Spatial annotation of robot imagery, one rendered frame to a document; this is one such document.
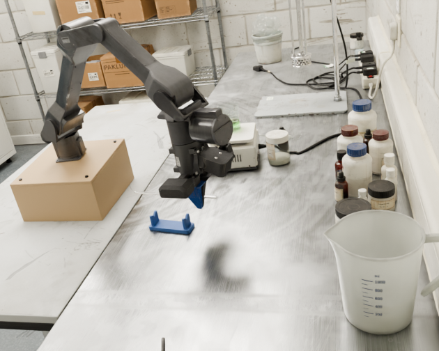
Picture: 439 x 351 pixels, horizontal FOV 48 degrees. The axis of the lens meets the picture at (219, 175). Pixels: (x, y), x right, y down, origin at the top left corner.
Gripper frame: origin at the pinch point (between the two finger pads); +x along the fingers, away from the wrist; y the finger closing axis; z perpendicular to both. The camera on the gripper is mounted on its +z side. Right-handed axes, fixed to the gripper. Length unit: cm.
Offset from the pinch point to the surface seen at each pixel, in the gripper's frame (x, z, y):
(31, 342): 95, -115, 30
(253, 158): 5.8, 1.5, 28.9
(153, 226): 8.0, -12.0, -1.6
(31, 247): 8.1, -37.8, -12.9
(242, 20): 10, -88, 267
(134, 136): 8, -48, 49
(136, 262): 9.1, -9.9, -12.8
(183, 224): 7.1, -4.3, -1.4
